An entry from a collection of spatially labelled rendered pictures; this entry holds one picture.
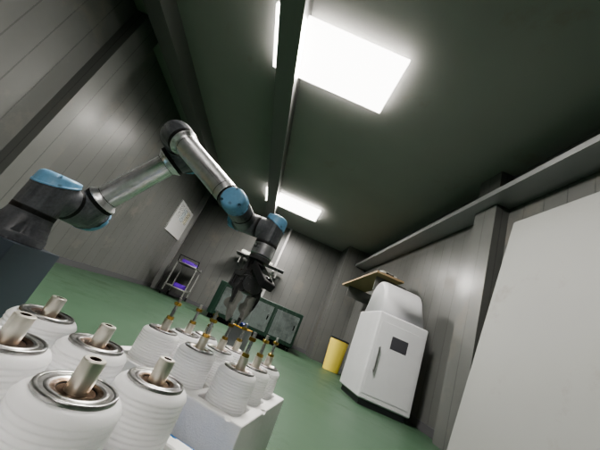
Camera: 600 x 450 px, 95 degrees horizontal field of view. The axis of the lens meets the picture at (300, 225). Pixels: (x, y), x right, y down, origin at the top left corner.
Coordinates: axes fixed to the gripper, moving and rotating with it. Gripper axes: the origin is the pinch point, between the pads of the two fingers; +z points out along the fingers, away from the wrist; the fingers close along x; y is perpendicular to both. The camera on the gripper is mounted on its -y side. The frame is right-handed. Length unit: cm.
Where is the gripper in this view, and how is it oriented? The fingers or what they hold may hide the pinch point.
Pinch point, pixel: (235, 319)
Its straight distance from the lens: 88.5
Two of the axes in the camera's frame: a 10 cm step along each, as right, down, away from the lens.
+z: -3.8, 8.6, -3.4
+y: -6.6, 0.0, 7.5
